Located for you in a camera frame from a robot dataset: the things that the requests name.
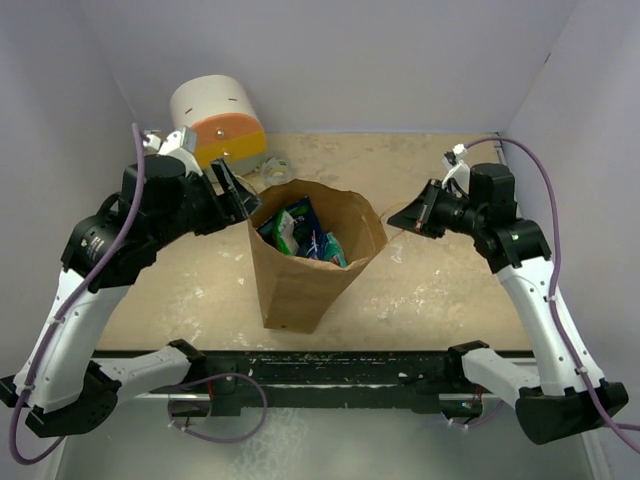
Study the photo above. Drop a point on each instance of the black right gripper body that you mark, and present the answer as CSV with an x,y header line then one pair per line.
x,y
450,212

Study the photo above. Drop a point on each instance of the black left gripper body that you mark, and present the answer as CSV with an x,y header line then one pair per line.
x,y
203,210

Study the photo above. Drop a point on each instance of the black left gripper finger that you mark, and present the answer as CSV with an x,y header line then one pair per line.
x,y
224,178
245,200

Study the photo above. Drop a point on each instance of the green white snack packet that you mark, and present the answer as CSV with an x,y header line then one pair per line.
x,y
279,232

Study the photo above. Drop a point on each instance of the blue snack packet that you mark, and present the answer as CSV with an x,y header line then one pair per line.
x,y
307,230

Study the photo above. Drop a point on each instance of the brown paper bag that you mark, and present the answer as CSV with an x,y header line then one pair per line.
x,y
294,293

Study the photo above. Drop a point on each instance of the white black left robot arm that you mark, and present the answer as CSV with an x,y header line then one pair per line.
x,y
67,392

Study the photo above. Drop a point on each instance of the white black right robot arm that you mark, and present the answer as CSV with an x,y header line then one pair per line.
x,y
569,393

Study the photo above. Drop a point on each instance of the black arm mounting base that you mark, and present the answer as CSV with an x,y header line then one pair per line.
x,y
422,382

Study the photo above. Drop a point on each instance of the clear tape roll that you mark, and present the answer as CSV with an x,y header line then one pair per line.
x,y
276,171

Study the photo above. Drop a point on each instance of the white cylindrical mini drawer cabinet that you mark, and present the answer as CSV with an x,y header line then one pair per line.
x,y
218,110

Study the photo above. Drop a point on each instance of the teal snack packet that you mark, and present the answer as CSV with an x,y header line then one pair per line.
x,y
326,247

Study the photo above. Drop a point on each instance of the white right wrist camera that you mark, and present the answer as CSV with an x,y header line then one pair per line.
x,y
457,168

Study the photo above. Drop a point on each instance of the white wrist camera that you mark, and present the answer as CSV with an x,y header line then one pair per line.
x,y
179,144
457,168

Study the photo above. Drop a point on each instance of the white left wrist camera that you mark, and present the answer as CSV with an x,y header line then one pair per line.
x,y
179,144

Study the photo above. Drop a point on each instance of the aluminium frame rail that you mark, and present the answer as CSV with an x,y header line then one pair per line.
x,y
416,295

